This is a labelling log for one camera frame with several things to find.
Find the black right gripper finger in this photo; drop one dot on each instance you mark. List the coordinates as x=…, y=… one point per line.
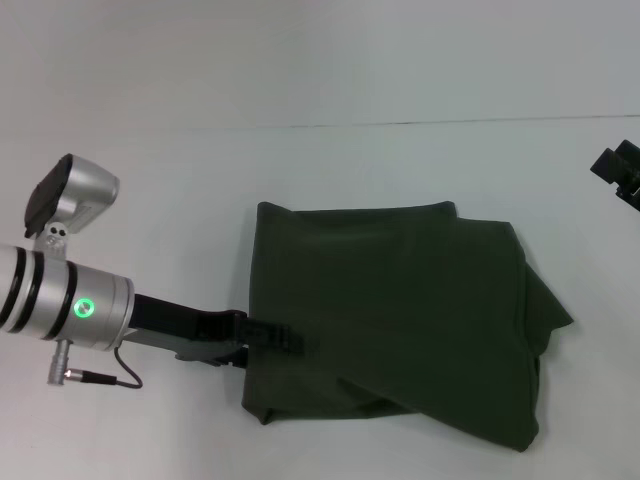
x=631, y=195
x=607, y=165

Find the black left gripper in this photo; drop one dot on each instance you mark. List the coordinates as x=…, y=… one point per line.
x=185, y=327

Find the dark green FREE t-shirt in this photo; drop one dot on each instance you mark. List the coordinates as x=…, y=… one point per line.
x=400, y=310

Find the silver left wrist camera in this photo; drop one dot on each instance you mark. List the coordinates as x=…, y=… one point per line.
x=75, y=192

